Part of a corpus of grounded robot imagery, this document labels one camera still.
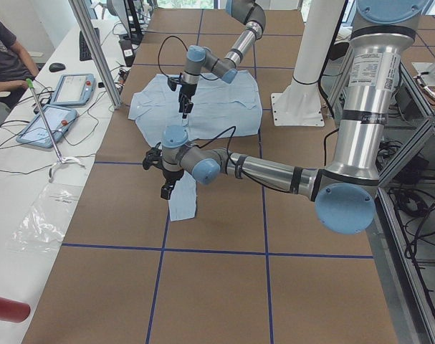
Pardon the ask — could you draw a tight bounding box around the upper blue teach pendant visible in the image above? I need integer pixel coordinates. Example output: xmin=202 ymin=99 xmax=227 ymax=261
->
xmin=50 ymin=73 xmax=95 ymax=107

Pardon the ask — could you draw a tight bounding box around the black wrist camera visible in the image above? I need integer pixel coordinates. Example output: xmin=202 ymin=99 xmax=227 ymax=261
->
xmin=167 ymin=75 xmax=183 ymax=92
xmin=142 ymin=142 xmax=163 ymax=171

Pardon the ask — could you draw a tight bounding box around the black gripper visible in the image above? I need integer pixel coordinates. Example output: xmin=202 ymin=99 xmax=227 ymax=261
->
xmin=179 ymin=82 xmax=197 ymax=119
xmin=161 ymin=168 xmax=184 ymax=200

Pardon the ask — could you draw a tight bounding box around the reacher grabber stick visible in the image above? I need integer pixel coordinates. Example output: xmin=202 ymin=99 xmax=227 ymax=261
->
xmin=26 ymin=78 xmax=85 ymax=182

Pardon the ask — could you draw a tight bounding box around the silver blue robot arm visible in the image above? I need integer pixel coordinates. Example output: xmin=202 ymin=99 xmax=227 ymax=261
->
xmin=168 ymin=1 xmax=266 ymax=119
xmin=161 ymin=1 xmax=425 ymax=234

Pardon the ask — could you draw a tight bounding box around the light blue button-up shirt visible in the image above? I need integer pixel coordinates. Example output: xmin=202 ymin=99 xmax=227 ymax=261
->
xmin=127 ymin=67 xmax=264 ymax=222

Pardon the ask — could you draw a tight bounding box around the aluminium frame post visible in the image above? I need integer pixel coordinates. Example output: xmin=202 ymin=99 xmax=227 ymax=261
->
xmin=69 ymin=0 xmax=122 ymax=110

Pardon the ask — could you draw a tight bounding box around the white camera mast pedestal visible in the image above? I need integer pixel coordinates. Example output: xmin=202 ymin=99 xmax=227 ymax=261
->
xmin=271 ymin=0 xmax=347 ymax=127

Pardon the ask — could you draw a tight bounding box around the red cylinder bottle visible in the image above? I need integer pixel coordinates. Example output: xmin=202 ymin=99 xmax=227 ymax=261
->
xmin=0 ymin=297 xmax=31 ymax=323

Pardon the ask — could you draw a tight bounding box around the black keyboard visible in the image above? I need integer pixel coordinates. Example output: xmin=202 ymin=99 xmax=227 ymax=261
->
xmin=79 ymin=32 xmax=92 ymax=62

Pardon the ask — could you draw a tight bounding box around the black computer mouse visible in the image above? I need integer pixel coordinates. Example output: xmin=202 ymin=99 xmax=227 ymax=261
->
xmin=49 ymin=62 xmax=66 ymax=72

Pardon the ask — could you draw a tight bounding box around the seated person dark shirt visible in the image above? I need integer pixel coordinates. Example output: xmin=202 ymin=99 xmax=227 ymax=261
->
xmin=0 ymin=22 xmax=39 ymax=109

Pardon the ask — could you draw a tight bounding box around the blue teach pendant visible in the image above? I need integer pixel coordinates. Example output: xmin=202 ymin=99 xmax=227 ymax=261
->
xmin=16 ymin=104 xmax=79 ymax=149
xmin=50 ymin=73 xmax=95 ymax=107

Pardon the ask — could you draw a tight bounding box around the lower blue teach pendant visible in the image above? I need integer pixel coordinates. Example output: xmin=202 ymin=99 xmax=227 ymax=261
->
xmin=16 ymin=104 xmax=79 ymax=149

